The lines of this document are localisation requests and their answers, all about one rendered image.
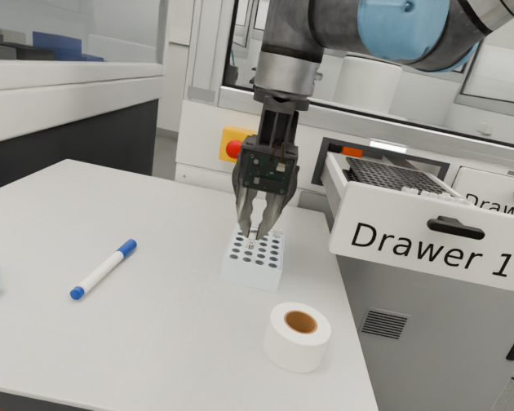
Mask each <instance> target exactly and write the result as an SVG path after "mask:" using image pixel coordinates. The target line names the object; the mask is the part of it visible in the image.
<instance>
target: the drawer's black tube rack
mask: <svg viewBox="0 0 514 411"><path fill-rule="evenodd" d="M346 161H347V162H348V164H349V165H350V168H349V170H345V169H342V172H343V175H344V177H345V178H346V180H347V181H348V182H350V181H354V182H358V183H365V184H369V185H374V186H378V187H381V188H389V189H393V190H397V191H401V190H402V188H403V187H408V188H410V189H412V188H415V189H418V190H419V192H418V194H417V195H421V193H422V191H427V192H430V193H431V192H434V193H436V194H438V195H439V194H442V193H443V192H447V191H446V190H445V189H444V188H443V187H441V186H440V185H439V184H438V183H436V182H435V181H433V180H432V179H431V178H429V177H428V176H427V175H425V174H424V173H422V172H418V171H414V170H407V169H402V168H399V167H395V166H388V165H384V164H379V163H375V162H372V161H364V160H360V159H356V158H352V157H346ZM447 193H449V192H447ZM449 194H450V193H449ZM450 196H451V197H454V196H453V195H451V194H450ZM454 199H455V197H454Z"/></svg>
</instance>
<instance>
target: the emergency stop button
mask: <svg viewBox="0 0 514 411"><path fill-rule="evenodd" d="M240 147H241V141H239V140H231V141H230V142H228V144H227V146H226V153H227V154H228V156H229V157H231V158H233V159H237V154H238V153H239V152H240Z"/></svg>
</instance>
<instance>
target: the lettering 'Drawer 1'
mask: <svg viewBox="0 0 514 411"><path fill-rule="evenodd" d="M361 226H364V227H368V228H370V229H371V230H372V231H373V236H372V238H371V240H370V242H369V243H367V244H357V243H356V240H357V236H358V233H359V231H360V228H361ZM376 235H377V232H376V230H375V228H374V227H372V226H371V225H369V224H365V223H358V225H357V230H356V232H355V235H354V237H353V240H352V245H356V246H360V247H367V246H369V245H372V244H373V243H374V240H375V238H376ZM389 237H391V238H393V239H394V237H395V236H393V235H389V236H387V234H383V238H382V240H381V242H380V245H379V249H378V250H379V251H381V249H382V247H383V243H384V242H385V240H386V239H387V238H389ZM398 240H404V241H408V242H409V244H408V245H403V244H399V245H395V246H394V248H393V253H394V254H397V255H403V254H404V256H407V255H408V253H409V252H410V248H411V245H412V242H411V240H410V239H408V238H404V237H399V239H398ZM422 244H423V242H422V241H420V242H419V252H418V259H422V257H423V256H424V255H425V254H426V253H427V252H428V250H429V249H430V254H429V261H430V262H432V261H433V260H434V259H435V258H436V256H437V255H438V254H439V253H440V252H441V251H442V249H443V248H444V246H441V247H440V248H439V250H438V251H437V252H436V253H435V254H434V255H433V256H432V252H433V246H434V244H429V245H428V247H427V248H426V250H425V251H424V252H423V253H422V254H421V252H422ZM400 246H401V247H406V248H407V249H406V251H405V252H403V253H398V252H397V247H400ZM430 247H431V248H430ZM453 251H458V252H459V253H460V257H457V256H453V255H450V253H451V252H453ZM474 254H475V253H473V252H472V253H471V255H470V257H469V260H468V261H467V264H466V266H465V269H468V267H469V265H470V263H471V261H472V259H473V258H474V257H476V256H481V257H482V255H483V254H475V255H474ZM511 256H512V255H511V254H501V257H506V259H505V261H504V263H503V265H502V267H501V269H500V271H499V272H493V273H492V274H493V275H497V276H504V277H506V276H507V275H506V274H503V270H504V268H505V267H506V266H507V263H508V261H509V259H510V258H511ZM448 257H450V258H454V259H461V260H462V259H463V251H462V250H460V249H452V250H449V251H448V252H447V253H446V254H445V257H444V261H445V263H446V264H447V265H449V266H452V267H458V266H459V263H458V264H452V263H449V262H448Z"/></svg>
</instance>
